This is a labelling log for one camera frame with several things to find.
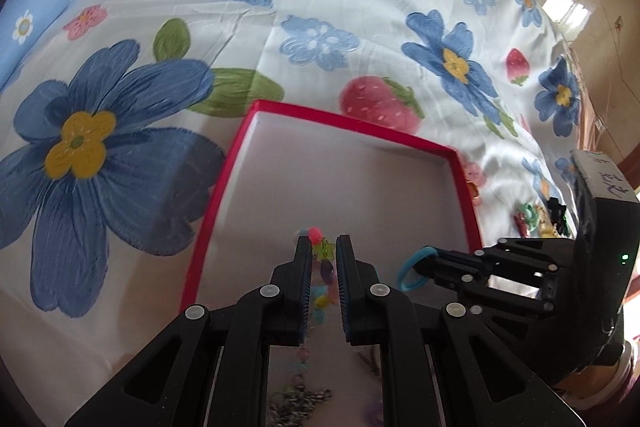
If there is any silver chain necklace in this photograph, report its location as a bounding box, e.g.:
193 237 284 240
267 382 334 427

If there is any person's right hand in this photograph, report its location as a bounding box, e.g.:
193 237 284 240
559 340 639 412

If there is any floral white bedsheet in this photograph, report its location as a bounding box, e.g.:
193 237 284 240
1 0 582 426

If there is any green fabric flower clip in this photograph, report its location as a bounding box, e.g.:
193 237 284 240
520 204 539 230

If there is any colourful chunky bead bracelet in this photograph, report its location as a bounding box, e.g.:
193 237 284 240
294 225 338 325

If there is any red shallow jewelry box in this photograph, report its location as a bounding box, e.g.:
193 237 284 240
179 98 485 427

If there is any black green hair accessory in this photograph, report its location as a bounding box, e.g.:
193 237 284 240
547 197 570 237

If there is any yellow hair claw clip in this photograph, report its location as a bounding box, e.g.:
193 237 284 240
536 206 560 239

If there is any gold mesh band wristwatch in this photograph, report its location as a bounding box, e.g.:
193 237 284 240
355 346 382 378

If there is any blue plastic ring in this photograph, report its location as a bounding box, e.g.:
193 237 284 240
395 245 435 294

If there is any pink flower hair clip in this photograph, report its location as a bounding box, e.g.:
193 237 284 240
513 212 529 239

